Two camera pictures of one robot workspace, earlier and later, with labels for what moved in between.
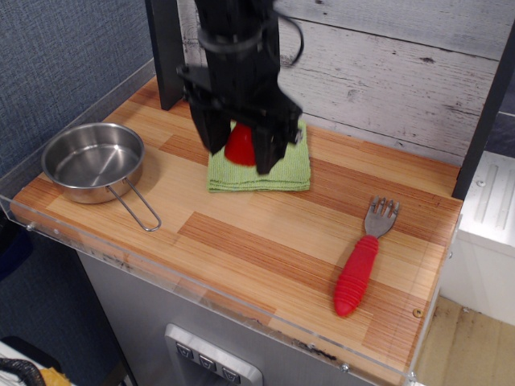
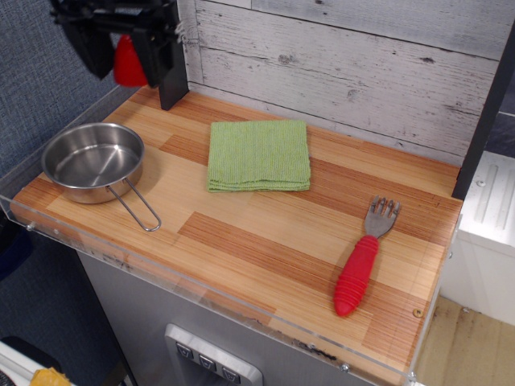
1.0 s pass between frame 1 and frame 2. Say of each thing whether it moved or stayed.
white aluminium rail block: stayed
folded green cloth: stayed
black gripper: moved
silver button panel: stayed
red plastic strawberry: moved
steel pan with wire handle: stayed
